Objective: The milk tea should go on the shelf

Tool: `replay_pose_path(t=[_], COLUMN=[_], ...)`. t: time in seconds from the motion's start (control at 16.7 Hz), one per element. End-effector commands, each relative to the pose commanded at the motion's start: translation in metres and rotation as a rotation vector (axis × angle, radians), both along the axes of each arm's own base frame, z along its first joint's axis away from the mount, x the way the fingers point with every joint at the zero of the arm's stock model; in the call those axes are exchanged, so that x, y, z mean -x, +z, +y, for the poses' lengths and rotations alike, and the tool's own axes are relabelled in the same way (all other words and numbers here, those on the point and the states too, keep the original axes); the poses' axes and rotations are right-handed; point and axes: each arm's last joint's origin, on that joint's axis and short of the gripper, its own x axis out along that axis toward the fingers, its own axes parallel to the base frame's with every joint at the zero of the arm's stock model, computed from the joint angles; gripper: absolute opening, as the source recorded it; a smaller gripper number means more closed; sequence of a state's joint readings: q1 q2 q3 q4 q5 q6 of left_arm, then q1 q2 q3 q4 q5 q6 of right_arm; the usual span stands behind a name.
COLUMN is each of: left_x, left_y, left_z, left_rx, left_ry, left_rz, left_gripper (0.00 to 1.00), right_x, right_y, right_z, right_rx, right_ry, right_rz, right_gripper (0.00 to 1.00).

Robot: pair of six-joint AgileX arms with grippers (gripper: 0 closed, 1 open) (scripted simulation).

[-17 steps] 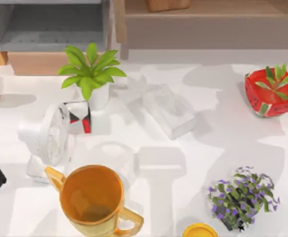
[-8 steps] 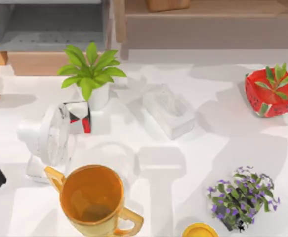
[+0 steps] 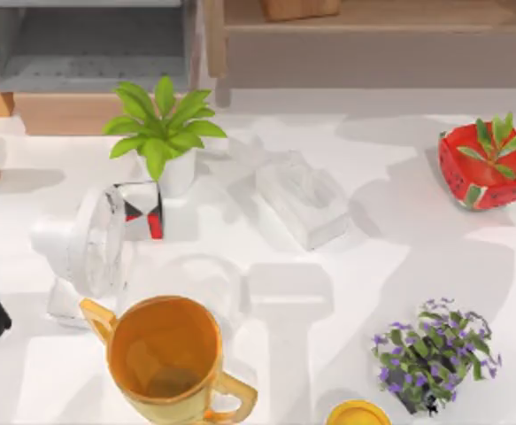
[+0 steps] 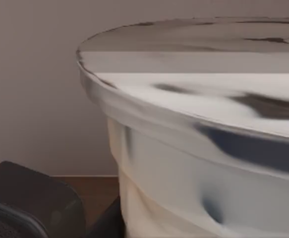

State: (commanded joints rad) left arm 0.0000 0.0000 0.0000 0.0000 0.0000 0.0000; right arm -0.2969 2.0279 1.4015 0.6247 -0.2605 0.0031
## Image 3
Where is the white tissue box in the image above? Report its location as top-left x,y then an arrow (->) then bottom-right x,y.
254,149 -> 351,251

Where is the black red white box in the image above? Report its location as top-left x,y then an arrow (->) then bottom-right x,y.
113,180 -> 166,242

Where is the green plant in white pot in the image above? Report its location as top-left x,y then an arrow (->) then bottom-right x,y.
102,75 -> 229,199

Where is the golden trophy cup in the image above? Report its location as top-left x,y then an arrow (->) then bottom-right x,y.
79,296 -> 259,424

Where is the white desk fan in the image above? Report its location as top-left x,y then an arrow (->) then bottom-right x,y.
29,184 -> 129,329

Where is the wooden open shelf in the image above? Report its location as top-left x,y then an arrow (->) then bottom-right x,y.
207,0 -> 516,109

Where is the wooden box on shelf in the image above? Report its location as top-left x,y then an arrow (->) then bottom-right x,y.
259,0 -> 343,22

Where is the pale wooden drawer front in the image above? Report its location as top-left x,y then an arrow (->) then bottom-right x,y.
12,91 -> 188,136

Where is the yellow round lid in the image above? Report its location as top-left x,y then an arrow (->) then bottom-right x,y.
326,399 -> 392,425

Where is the purple flower plant black pot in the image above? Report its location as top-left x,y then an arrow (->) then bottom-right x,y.
371,297 -> 503,417

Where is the plant in red watermelon pot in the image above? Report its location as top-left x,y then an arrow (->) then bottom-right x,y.
437,112 -> 516,212

